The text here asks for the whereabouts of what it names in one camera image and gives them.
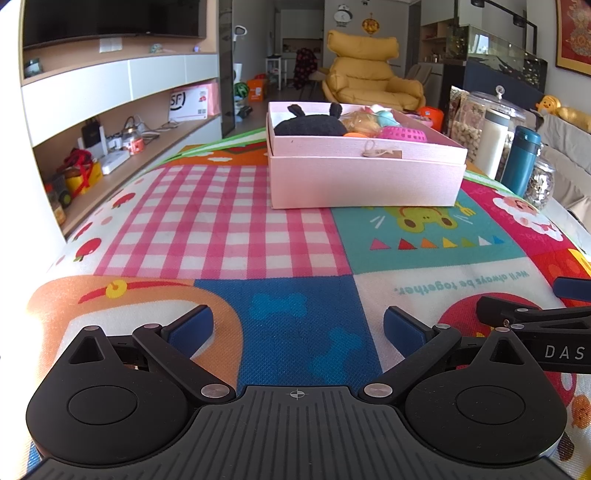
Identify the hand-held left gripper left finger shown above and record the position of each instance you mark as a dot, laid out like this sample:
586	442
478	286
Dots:
194	325

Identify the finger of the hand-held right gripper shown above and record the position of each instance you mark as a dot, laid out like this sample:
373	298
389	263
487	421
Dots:
508	309
575	288

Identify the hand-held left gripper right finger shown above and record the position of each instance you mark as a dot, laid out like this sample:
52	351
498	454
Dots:
404	330

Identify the pink cardboard box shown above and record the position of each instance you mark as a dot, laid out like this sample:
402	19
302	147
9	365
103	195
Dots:
360	184

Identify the magenta plastic basket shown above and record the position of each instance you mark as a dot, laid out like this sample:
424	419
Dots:
401	134

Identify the toy bread bun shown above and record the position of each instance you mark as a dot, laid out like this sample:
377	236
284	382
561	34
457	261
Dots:
362	123

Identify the pink teal donut toy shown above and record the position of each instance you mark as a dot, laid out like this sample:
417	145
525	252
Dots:
385	116

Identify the small glass jar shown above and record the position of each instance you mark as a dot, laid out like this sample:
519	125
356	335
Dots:
541	184

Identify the colourful printed blanket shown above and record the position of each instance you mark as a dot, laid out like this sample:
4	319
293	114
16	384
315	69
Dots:
277	249

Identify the grey sofa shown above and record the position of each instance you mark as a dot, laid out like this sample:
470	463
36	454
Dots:
570	157

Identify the teal thermos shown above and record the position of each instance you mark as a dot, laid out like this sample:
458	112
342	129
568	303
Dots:
519	161

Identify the white jar grey lid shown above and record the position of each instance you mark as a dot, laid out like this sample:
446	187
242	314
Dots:
493	143

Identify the white router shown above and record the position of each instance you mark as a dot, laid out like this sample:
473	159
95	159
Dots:
114	162

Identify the yellow plush duck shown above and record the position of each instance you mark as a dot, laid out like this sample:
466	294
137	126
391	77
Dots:
554	106

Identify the clear snack bag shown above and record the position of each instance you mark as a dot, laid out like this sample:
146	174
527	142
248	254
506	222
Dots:
461	129

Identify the red yellow toy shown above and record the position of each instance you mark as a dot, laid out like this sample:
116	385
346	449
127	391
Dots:
81	173

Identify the toy truck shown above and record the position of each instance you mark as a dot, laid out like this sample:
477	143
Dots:
59	189

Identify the glass jar orange label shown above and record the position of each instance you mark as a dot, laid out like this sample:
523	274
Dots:
134	143

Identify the large glass jar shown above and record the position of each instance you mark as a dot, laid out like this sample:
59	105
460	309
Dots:
496	99

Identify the orange pumpkin bucket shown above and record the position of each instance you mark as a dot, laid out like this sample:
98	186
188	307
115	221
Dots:
431	116

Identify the black router box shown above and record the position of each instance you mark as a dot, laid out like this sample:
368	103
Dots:
91	136

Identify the white printed parcel box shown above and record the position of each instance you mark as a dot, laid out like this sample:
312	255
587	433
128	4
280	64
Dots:
187	105

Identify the black plush toy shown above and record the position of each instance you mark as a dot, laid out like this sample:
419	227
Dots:
309	125

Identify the pink box on shelf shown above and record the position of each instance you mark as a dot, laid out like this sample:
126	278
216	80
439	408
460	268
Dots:
210	99

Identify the watermelon ball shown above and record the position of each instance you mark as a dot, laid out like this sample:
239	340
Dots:
240	91

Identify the orange box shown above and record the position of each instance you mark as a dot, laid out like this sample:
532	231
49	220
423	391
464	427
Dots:
257	90

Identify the yellow armchair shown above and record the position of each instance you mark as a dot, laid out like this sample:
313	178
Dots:
364	87

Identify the black fish tank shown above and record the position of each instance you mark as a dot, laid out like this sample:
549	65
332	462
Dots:
498	50

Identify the grey chair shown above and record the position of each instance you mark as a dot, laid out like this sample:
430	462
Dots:
422	74

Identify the large red framed painting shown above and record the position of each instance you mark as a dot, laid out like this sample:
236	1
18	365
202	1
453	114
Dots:
575	32

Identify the white stool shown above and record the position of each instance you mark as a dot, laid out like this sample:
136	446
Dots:
274	69

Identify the wooden kitchen shelf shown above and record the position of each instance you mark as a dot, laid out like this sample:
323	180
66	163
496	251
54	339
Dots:
434	44

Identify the green figurine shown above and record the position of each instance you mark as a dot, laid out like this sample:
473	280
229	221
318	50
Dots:
156	48

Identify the dark dotted blanket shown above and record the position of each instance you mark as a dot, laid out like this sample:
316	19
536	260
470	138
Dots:
305	67

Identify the round hanging ornament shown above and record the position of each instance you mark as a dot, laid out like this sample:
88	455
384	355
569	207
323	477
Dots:
370	23

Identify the black television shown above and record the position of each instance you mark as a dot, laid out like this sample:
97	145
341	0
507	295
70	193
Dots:
115	16

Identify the white wooden wall cabinet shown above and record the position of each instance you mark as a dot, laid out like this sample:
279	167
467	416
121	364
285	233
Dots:
83	83

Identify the panda wall clock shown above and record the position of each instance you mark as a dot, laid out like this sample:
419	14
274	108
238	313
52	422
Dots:
342	14

